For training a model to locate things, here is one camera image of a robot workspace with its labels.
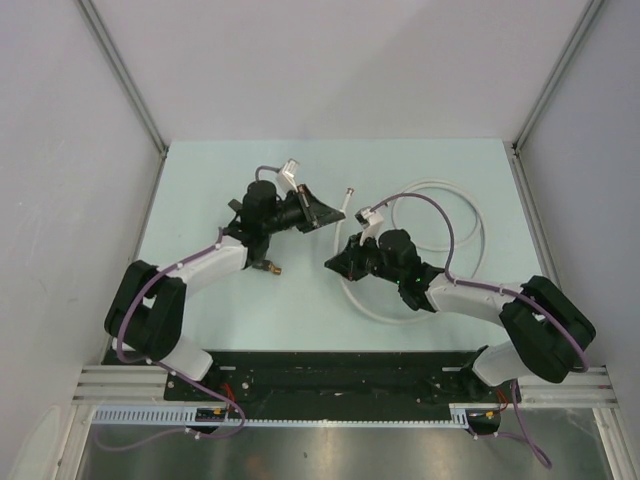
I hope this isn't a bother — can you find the white slotted cable duct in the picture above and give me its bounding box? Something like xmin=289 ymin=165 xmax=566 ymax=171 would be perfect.
xmin=92 ymin=405 xmax=501 ymax=429

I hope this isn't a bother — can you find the white flexible hose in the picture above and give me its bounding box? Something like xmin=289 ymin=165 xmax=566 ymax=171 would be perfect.
xmin=332 ymin=179 xmax=488 ymax=325

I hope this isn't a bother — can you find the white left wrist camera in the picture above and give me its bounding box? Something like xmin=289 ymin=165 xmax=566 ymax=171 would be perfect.
xmin=276 ymin=158 xmax=299 ymax=193

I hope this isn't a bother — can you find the left aluminium corner post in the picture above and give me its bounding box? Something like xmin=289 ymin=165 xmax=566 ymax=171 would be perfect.
xmin=74 ymin=0 xmax=168 ymax=159

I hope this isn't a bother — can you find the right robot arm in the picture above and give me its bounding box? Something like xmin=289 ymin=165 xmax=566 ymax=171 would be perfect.
xmin=324 ymin=229 xmax=596 ymax=401

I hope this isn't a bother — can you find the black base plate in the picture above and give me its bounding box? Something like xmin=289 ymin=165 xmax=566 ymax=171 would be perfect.
xmin=101 ymin=347 xmax=521 ymax=422

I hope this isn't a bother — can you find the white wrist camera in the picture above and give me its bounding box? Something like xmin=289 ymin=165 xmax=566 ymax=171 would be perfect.
xmin=355 ymin=207 xmax=384 ymax=246
xmin=276 ymin=158 xmax=299 ymax=193

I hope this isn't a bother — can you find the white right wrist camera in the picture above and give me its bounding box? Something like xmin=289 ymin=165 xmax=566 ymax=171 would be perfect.
xmin=355 ymin=207 xmax=384 ymax=246

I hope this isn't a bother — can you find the dark grey faucet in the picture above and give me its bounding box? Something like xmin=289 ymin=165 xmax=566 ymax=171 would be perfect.
xmin=223 ymin=199 xmax=282 ymax=275

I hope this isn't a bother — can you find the right aluminium corner post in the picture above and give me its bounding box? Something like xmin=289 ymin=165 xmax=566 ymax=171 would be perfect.
xmin=511 ymin=0 xmax=608 ymax=156

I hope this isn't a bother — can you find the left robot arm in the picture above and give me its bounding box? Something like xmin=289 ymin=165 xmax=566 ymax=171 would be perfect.
xmin=104 ymin=180 xmax=345 ymax=400

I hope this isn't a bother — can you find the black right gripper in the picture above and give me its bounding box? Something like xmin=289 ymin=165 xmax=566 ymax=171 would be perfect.
xmin=327 ymin=232 xmax=402 ymax=285

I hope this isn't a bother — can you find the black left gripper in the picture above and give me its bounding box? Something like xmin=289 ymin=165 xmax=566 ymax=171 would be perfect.
xmin=261 ymin=184 xmax=342 ymax=235

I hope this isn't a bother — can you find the aluminium corner post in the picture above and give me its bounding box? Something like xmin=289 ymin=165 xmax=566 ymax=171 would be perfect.
xmin=74 ymin=0 xmax=168 ymax=159
xmin=511 ymin=0 xmax=608 ymax=156

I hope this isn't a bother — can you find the aluminium frame rail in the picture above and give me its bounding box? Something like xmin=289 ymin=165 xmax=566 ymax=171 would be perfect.
xmin=73 ymin=365 xmax=167 ymax=404

